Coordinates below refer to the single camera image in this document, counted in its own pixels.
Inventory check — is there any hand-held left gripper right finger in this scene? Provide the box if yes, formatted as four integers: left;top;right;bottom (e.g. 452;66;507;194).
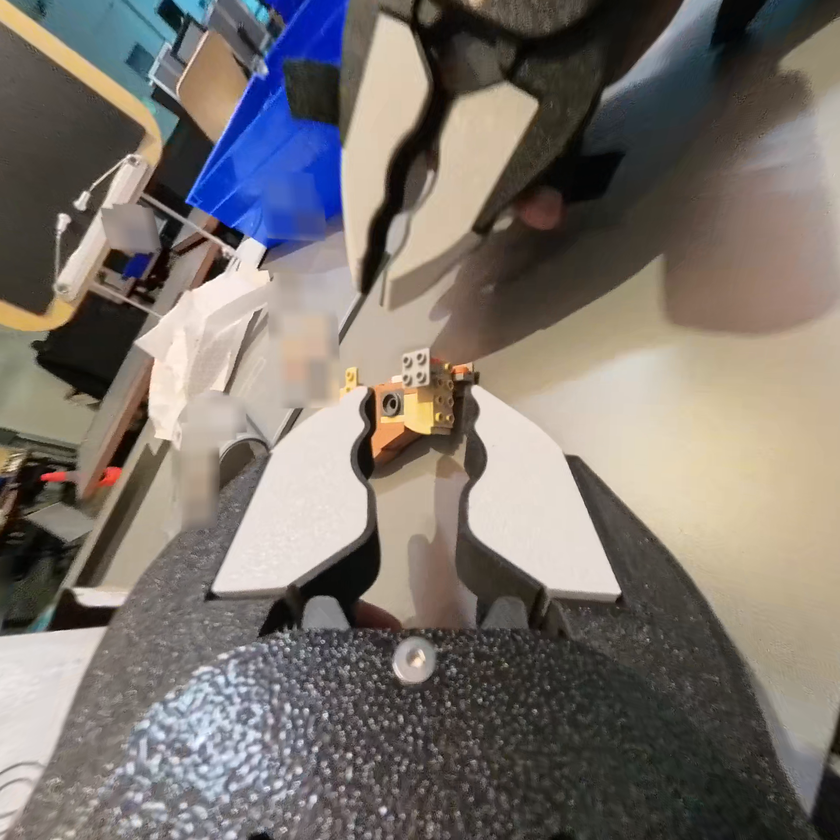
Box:
458;384;623;602

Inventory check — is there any person's right hand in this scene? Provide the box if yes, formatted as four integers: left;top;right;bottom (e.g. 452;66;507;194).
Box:
514;185;567;232

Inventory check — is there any red plastic handle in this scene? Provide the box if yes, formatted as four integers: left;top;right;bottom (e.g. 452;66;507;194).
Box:
39;465;123;491

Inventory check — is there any person's left hand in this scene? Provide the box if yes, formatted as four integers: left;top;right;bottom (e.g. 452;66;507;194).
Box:
354;598;403;632

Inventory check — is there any crumpled white paper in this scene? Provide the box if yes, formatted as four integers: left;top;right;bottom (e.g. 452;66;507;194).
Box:
134;266;273;441

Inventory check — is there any orange and yellow brick model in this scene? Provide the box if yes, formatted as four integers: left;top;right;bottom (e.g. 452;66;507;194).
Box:
339;361;480;467

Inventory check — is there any grey instruction booklet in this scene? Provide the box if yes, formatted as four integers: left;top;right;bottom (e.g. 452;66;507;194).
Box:
220;289;363;460

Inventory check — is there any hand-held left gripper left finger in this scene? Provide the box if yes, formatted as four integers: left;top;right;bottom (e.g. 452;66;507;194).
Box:
210;386;382;599

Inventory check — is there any white tube lamp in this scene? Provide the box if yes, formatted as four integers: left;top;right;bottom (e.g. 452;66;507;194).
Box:
52;154;151;303

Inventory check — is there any black board with tan frame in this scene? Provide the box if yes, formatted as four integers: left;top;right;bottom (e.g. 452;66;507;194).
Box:
0;7;164;332

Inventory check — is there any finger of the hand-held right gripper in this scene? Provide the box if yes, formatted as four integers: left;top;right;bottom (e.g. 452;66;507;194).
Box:
381;80;542;311
340;12;435;295

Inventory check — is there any blue plastic bin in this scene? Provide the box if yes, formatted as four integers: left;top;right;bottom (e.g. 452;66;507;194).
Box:
185;0;349;250

